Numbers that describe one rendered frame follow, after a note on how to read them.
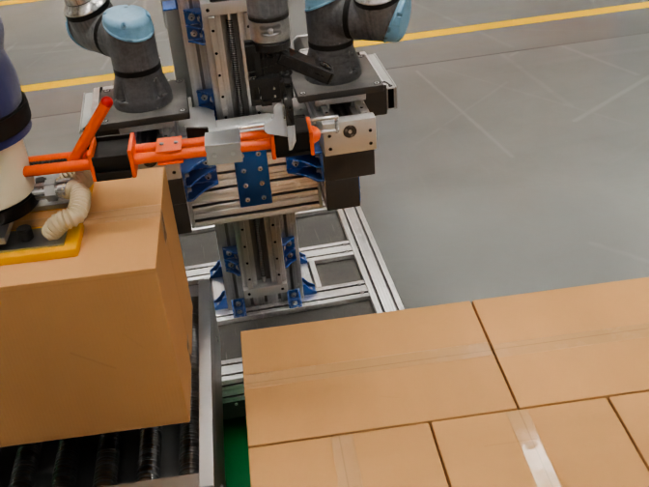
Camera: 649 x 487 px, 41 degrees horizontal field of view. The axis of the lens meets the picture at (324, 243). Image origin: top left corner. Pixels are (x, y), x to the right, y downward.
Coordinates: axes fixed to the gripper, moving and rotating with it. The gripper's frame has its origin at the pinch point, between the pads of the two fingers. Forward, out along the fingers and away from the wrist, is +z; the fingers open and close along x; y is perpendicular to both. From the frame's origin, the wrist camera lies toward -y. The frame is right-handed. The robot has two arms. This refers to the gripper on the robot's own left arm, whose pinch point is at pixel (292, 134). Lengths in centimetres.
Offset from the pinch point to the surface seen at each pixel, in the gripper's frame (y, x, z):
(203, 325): 26, -12, 55
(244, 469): 23, -20, 116
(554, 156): -125, -182, 117
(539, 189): -109, -154, 117
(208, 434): 25, 25, 54
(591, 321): -69, -3, 61
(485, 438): -33, 30, 61
